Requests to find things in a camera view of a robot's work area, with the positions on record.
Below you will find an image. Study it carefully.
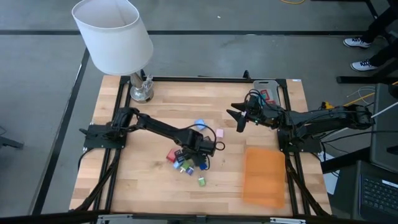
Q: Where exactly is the thin white cable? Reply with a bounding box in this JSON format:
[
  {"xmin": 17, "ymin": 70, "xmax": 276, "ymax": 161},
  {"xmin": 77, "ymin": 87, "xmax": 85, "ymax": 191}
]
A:
[{"xmin": 346, "ymin": 85, "xmax": 377, "ymax": 101}]

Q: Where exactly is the pale grey plastic bin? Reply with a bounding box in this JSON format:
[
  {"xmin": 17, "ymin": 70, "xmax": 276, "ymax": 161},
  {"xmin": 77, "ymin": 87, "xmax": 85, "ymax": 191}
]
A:
[{"xmin": 252, "ymin": 79, "xmax": 282, "ymax": 106}]

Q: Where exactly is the white metal plate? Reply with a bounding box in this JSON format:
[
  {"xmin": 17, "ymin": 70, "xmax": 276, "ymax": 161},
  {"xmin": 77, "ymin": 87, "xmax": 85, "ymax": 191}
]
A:
[{"xmin": 269, "ymin": 217, "xmax": 307, "ymax": 224}]

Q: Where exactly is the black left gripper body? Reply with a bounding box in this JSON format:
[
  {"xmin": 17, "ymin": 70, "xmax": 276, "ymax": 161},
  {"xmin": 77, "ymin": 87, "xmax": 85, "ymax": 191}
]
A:
[{"xmin": 182, "ymin": 133, "xmax": 218, "ymax": 159}]

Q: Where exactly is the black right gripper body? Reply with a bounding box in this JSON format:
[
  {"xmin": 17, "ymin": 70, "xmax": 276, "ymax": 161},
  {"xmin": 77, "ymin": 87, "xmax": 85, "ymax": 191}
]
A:
[{"xmin": 245, "ymin": 92, "xmax": 283, "ymax": 128}]

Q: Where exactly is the red wall charger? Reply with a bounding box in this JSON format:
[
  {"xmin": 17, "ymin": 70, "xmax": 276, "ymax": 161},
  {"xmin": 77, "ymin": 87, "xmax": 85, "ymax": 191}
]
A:
[{"xmin": 165, "ymin": 148, "xmax": 177, "ymax": 163}]

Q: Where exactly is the black chair base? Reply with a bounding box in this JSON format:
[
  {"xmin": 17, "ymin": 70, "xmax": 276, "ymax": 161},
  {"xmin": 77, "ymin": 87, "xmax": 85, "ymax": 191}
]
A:
[{"xmin": 0, "ymin": 135, "xmax": 24, "ymax": 151}]

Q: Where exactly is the yellow extension cord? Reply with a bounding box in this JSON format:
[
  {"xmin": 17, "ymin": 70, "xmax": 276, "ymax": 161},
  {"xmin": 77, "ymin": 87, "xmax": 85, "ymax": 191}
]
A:
[{"xmin": 322, "ymin": 81, "xmax": 398, "ymax": 110}]

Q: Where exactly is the thick white cable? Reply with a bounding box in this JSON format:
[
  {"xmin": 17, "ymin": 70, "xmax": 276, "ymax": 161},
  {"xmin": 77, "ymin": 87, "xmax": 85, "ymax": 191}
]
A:
[{"xmin": 371, "ymin": 101, "xmax": 398, "ymax": 119}]

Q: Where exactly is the table lamp with white shade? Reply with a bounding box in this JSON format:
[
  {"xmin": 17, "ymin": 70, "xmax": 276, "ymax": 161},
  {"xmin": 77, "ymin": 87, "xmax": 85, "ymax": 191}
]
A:
[{"xmin": 71, "ymin": 0, "xmax": 155, "ymax": 104}]

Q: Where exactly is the person's leg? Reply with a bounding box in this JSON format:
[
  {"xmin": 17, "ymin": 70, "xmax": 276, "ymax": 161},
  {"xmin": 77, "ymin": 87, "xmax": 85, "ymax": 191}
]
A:
[
  {"xmin": 369, "ymin": 39, "xmax": 398, "ymax": 68},
  {"xmin": 360, "ymin": 6, "xmax": 398, "ymax": 43}
]

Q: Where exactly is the black aluminium table frame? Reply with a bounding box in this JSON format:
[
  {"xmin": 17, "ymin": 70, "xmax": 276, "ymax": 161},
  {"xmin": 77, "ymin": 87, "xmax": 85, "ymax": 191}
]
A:
[{"xmin": 70, "ymin": 70, "xmax": 332, "ymax": 218}]

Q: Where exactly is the person's shoe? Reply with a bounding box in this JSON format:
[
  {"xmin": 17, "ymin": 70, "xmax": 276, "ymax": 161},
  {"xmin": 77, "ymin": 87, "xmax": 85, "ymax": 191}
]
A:
[
  {"xmin": 343, "ymin": 37, "xmax": 373, "ymax": 49},
  {"xmin": 350, "ymin": 59, "xmax": 379, "ymax": 72}
]

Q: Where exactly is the clear crumpled plastic wrap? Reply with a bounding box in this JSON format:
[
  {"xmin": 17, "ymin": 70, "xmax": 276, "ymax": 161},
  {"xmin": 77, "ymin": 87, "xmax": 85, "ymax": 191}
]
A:
[{"xmin": 142, "ymin": 74, "xmax": 155, "ymax": 94}]

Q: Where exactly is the grey metal plate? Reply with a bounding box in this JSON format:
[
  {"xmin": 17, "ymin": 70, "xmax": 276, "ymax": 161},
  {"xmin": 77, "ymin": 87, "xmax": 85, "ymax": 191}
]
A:
[{"xmin": 96, "ymin": 213, "xmax": 134, "ymax": 224}]

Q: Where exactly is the black laptop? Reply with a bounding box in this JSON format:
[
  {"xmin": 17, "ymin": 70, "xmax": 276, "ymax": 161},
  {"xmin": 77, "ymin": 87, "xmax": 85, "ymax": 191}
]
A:
[{"xmin": 353, "ymin": 160, "xmax": 398, "ymax": 224}]

